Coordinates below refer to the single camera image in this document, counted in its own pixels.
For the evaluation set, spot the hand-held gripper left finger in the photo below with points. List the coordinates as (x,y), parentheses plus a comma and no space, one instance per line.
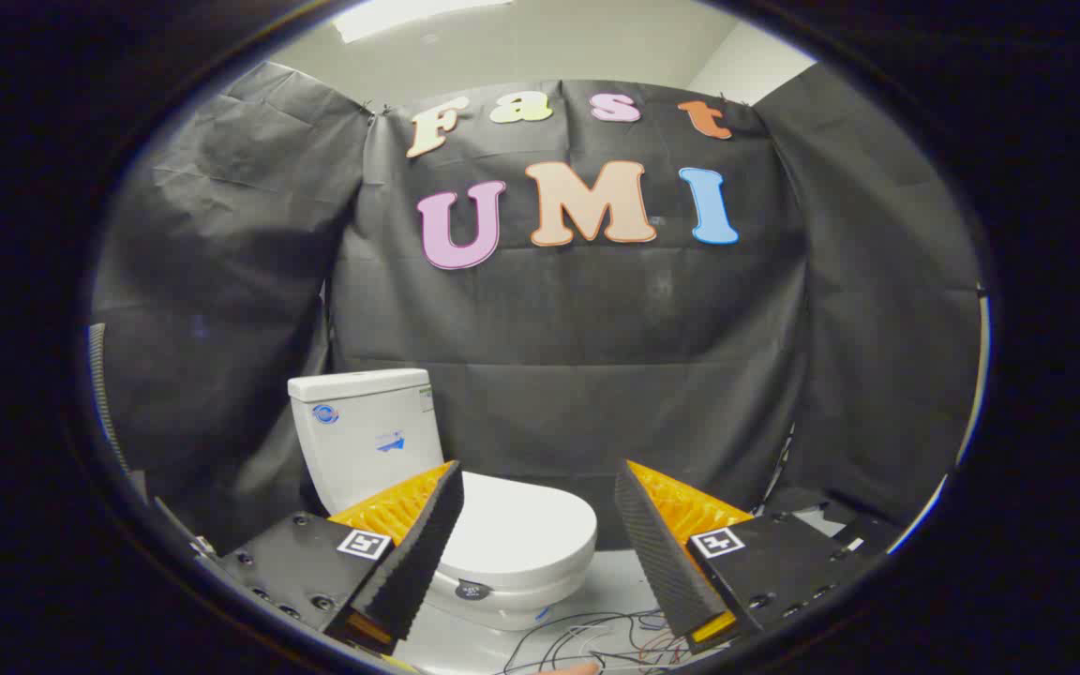
(427,553)

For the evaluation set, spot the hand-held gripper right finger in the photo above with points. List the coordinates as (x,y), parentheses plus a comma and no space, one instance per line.
(652,553)

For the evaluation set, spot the white toilet lid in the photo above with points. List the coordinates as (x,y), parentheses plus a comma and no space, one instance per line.
(521,520)

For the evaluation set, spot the white toilet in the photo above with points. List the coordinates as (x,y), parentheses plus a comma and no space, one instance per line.
(362,441)

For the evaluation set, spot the black flat box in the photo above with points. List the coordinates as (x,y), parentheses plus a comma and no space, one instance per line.
(863,536)

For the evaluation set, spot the black backdrop cloth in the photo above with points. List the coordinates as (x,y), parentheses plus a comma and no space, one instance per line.
(596,319)

